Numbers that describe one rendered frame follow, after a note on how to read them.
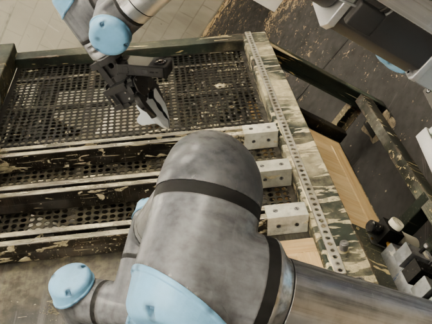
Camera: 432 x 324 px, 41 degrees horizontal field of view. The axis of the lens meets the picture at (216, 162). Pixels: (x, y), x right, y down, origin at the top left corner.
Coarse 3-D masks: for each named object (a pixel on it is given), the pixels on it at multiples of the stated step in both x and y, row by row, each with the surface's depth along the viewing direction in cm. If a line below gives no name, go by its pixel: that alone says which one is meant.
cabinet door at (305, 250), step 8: (288, 240) 172; (296, 240) 171; (304, 240) 171; (312, 240) 171; (288, 248) 169; (296, 248) 169; (304, 248) 169; (312, 248) 168; (288, 256) 167; (296, 256) 166; (304, 256) 166; (312, 256) 166; (312, 264) 163; (320, 264) 163
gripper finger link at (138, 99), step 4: (136, 92) 123; (136, 96) 123; (140, 96) 123; (144, 96) 125; (136, 100) 124; (140, 100) 123; (144, 100) 124; (136, 104) 124; (140, 104) 124; (144, 104) 124; (140, 108) 124; (144, 108) 125; (148, 108) 125; (148, 112) 125; (152, 112) 126; (152, 116) 127
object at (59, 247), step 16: (272, 208) 176; (288, 208) 175; (304, 208) 175; (96, 224) 173; (112, 224) 173; (128, 224) 173; (272, 224) 174; (288, 224) 174; (304, 224) 175; (0, 240) 171; (16, 240) 169; (32, 240) 168; (48, 240) 168; (64, 240) 168; (80, 240) 169; (96, 240) 170; (112, 240) 170; (0, 256) 169; (16, 256) 170; (32, 256) 171; (48, 256) 171; (64, 256) 172
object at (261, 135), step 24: (48, 144) 210; (72, 144) 209; (96, 144) 210; (120, 144) 208; (144, 144) 208; (168, 144) 209; (264, 144) 213; (0, 168) 207; (24, 168) 208; (48, 168) 209
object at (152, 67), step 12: (120, 60) 123; (132, 60) 122; (144, 60) 122; (156, 60) 122; (168, 60) 122; (120, 72) 123; (132, 72) 122; (144, 72) 121; (156, 72) 120; (168, 72) 121
